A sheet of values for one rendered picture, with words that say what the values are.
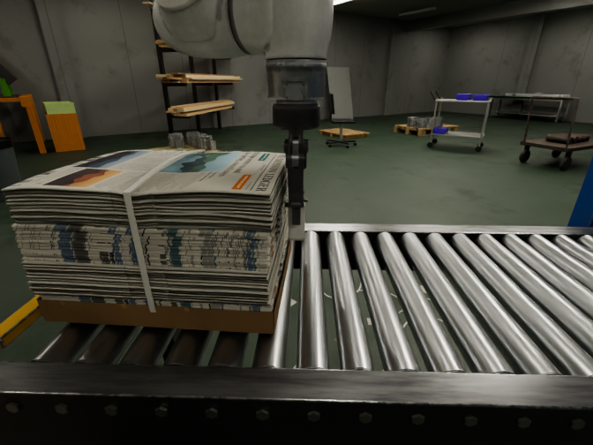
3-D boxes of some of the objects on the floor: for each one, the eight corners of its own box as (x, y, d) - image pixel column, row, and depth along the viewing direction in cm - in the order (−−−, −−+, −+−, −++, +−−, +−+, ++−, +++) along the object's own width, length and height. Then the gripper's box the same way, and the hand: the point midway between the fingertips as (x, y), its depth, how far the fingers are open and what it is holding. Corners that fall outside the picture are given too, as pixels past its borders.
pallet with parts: (423, 137, 741) (425, 119, 726) (392, 131, 813) (394, 116, 798) (458, 131, 807) (461, 116, 792) (426, 128, 880) (429, 113, 865)
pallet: (371, 137, 740) (371, 132, 736) (346, 139, 701) (347, 135, 697) (340, 131, 820) (340, 127, 816) (316, 133, 781) (316, 130, 777)
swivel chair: (341, 142, 676) (344, 92, 637) (362, 147, 629) (366, 93, 590) (318, 145, 645) (319, 93, 607) (338, 150, 598) (341, 94, 559)
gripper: (275, 99, 57) (279, 224, 66) (267, 104, 45) (273, 256, 54) (319, 99, 56) (316, 224, 66) (322, 104, 44) (318, 256, 54)
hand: (296, 222), depth 59 cm, fingers closed, pressing on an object
